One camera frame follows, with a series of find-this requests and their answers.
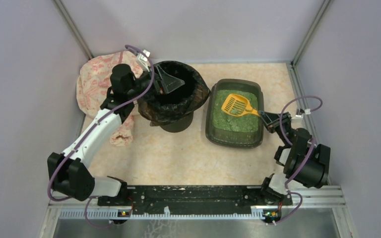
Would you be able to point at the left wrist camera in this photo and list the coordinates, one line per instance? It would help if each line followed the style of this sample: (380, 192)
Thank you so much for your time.
(142, 60)

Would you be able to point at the pink patterned cloth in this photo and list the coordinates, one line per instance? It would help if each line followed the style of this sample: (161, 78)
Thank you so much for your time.
(91, 89)

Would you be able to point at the dark grey litter box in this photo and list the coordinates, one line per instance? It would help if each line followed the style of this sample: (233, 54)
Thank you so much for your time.
(229, 138)

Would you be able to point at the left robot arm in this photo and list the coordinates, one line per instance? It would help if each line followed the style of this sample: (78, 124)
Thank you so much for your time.
(68, 170)

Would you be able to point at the aluminium frame rail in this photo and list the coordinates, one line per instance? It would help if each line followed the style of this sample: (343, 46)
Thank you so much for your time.
(326, 197)

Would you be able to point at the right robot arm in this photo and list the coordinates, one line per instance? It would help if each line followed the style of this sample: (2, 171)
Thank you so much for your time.
(305, 163)

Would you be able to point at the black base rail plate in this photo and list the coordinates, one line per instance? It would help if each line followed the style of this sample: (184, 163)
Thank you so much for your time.
(190, 199)

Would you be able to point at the yellow litter scoop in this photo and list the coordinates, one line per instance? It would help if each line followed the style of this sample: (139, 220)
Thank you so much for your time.
(237, 105)

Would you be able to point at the black trash bin with bag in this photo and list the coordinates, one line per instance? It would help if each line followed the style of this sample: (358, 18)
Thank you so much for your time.
(173, 112)

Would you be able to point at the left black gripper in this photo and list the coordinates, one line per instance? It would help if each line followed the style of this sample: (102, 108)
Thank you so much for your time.
(157, 84)

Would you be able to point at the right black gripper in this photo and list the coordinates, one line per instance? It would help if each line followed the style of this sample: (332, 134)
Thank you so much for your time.
(272, 121)

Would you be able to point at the green cat litter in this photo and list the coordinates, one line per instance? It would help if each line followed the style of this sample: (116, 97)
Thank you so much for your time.
(221, 120)

